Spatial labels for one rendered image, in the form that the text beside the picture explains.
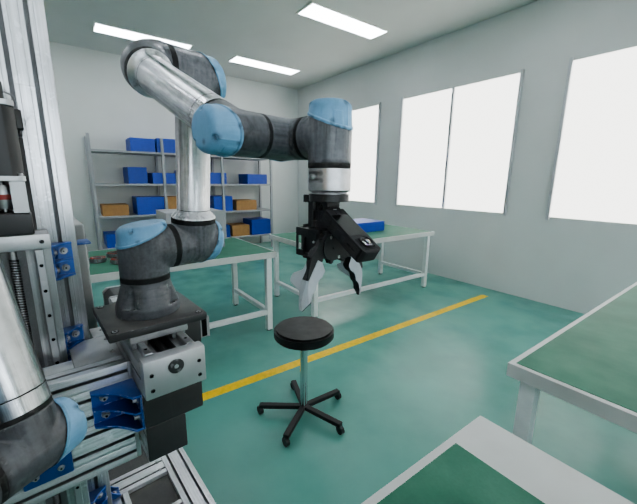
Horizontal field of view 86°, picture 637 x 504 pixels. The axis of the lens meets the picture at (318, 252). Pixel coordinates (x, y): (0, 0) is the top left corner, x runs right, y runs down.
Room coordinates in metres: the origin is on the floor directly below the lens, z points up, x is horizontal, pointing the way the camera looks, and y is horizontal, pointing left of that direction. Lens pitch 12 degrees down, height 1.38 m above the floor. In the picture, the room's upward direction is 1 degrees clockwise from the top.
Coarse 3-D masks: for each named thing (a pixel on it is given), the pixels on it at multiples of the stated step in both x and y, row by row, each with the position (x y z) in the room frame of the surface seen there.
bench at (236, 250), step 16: (240, 240) 3.47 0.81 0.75; (224, 256) 2.72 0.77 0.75; (240, 256) 2.74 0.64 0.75; (256, 256) 2.82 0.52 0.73; (272, 256) 2.91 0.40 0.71; (96, 272) 2.19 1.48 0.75; (112, 272) 2.21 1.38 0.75; (256, 304) 3.11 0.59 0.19; (224, 320) 2.69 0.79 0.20; (240, 320) 2.77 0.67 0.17; (272, 320) 2.95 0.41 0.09
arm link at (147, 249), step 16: (128, 224) 0.84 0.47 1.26; (144, 224) 0.83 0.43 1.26; (160, 224) 0.83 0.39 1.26; (128, 240) 0.78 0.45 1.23; (144, 240) 0.79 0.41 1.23; (160, 240) 0.82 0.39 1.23; (176, 240) 0.85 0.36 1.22; (128, 256) 0.78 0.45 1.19; (144, 256) 0.79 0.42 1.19; (160, 256) 0.82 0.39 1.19; (176, 256) 0.85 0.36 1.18; (128, 272) 0.79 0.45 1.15; (144, 272) 0.79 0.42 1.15; (160, 272) 0.82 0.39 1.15
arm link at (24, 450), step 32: (0, 288) 0.39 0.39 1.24; (0, 320) 0.38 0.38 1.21; (0, 352) 0.37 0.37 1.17; (32, 352) 0.40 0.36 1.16; (0, 384) 0.36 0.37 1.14; (32, 384) 0.38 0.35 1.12; (0, 416) 0.35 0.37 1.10; (32, 416) 0.36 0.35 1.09; (64, 416) 0.40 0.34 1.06; (0, 448) 0.33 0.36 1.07; (32, 448) 0.35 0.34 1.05; (64, 448) 0.38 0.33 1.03; (0, 480) 0.32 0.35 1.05; (32, 480) 0.35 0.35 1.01
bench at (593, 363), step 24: (600, 312) 1.59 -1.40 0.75; (624, 312) 1.59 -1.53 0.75; (552, 336) 1.32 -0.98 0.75; (576, 336) 1.31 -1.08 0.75; (600, 336) 1.32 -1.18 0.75; (624, 336) 1.32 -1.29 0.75; (528, 360) 1.11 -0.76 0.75; (552, 360) 1.12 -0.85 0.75; (576, 360) 1.12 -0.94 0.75; (600, 360) 1.12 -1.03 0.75; (624, 360) 1.12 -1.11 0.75; (528, 384) 1.04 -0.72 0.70; (552, 384) 0.99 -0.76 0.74; (576, 384) 0.97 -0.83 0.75; (600, 384) 0.97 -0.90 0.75; (624, 384) 0.97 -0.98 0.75; (528, 408) 1.06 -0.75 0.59; (600, 408) 0.89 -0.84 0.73; (624, 408) 0.86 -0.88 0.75; (528, 432) 1.06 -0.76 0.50
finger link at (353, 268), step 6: (348, 258) 0.62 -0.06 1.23; (342, 264) 0.65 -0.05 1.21; (348, 264) 0.61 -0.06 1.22; (354, 264) 0.62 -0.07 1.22; (342, 270) 0.67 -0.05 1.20; (348, 270) 0.62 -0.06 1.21; (354, 270) 0.62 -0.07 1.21; (360, 270) 0.63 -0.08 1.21; (354, 276) 0.62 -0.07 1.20; (360, 276) 0.63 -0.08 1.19; (354, 282) 0.64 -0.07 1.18; (360, 282) 0.63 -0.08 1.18; (354, 288) 0.64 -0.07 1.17; (360, 288) 0.63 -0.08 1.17
